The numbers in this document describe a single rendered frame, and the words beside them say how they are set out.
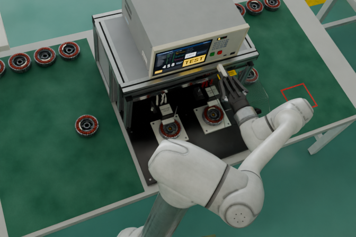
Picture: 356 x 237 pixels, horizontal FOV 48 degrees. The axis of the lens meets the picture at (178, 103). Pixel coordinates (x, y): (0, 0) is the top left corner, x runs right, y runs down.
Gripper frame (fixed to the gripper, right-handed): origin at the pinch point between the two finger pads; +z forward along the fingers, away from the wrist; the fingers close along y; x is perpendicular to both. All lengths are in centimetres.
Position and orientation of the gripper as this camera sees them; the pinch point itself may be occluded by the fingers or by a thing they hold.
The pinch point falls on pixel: (222, 71)
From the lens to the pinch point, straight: 173.1
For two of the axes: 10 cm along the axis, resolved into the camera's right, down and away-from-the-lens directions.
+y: 9.1, -2.7, 3.0
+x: 1.4, -4.8, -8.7
